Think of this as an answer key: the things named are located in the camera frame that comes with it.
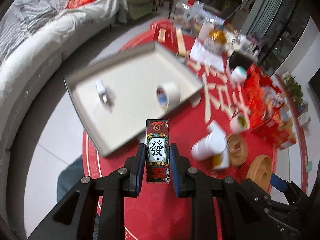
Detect black television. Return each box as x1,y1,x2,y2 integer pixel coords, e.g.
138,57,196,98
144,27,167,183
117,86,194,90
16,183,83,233
307,74,320,105

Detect white papers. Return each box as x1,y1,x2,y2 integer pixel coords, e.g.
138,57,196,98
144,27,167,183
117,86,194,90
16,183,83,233
189,39,225,72

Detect white shallow cardboard box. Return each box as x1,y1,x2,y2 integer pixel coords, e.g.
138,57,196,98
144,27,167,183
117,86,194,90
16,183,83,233
64,41,204,158

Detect white cup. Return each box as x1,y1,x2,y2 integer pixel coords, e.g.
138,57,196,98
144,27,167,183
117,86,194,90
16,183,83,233
199,22,215,42

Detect white bottle with gold cap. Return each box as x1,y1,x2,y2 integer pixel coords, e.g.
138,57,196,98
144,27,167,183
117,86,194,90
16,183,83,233
212,152,232,169

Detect black box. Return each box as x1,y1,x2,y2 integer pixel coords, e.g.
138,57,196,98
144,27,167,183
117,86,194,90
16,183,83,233
229,50,258,68

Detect white jar with teal lid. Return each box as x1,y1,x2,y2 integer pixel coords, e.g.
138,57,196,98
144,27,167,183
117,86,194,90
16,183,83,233
230,66,248,83

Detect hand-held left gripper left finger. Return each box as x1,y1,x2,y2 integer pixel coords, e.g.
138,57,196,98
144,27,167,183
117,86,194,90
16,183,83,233
27,144,147,240

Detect white covered sofa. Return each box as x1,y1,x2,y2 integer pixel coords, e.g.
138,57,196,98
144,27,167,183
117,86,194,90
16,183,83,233
0,0,129,175

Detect grey striped cloth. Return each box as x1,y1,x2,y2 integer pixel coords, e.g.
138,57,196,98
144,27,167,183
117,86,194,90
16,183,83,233
0,0,75,63

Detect beige masking tape roll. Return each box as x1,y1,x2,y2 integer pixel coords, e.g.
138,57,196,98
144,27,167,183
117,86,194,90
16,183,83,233
156,82,181,108

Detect green armchair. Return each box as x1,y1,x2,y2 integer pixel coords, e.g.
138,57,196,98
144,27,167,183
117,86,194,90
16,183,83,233
125,0,154,20

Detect large white plastic bottle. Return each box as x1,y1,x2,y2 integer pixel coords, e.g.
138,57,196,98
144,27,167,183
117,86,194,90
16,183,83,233
191,131,227,160

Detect red printed card box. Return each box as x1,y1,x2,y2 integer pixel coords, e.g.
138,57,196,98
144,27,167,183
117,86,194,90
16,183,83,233
146,119,171,183

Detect green potted plant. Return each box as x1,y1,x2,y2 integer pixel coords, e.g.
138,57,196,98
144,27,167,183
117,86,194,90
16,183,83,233
281,72,304,98

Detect red round tablecloth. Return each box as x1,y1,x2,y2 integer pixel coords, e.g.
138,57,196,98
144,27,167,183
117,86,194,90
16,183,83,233
82,20,308,240

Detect person's jeans leg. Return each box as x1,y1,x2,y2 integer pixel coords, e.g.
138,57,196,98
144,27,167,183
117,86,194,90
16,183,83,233
57,157,84,205

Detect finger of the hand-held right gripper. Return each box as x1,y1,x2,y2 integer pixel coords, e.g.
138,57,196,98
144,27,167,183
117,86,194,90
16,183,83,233
270,174,309,200

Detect grey curtain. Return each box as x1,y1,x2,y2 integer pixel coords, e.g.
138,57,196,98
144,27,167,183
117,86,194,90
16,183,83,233
250,0,288,35

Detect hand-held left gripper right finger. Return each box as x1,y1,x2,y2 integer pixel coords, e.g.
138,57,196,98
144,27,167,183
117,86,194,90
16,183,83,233
170,144,265,240

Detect round wooden dish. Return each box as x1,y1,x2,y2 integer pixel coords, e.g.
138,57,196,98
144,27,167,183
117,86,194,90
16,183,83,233
244,155,272,193
226,134,248,167

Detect glass jar with gold lid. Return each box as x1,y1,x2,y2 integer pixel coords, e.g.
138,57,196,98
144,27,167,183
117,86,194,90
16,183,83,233
205,29,227,53

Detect white tape roll yellow core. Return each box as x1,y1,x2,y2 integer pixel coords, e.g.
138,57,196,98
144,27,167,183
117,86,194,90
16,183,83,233
229,114,250,133

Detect red gift box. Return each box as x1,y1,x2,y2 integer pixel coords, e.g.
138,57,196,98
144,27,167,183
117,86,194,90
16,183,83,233
244,64,298,150

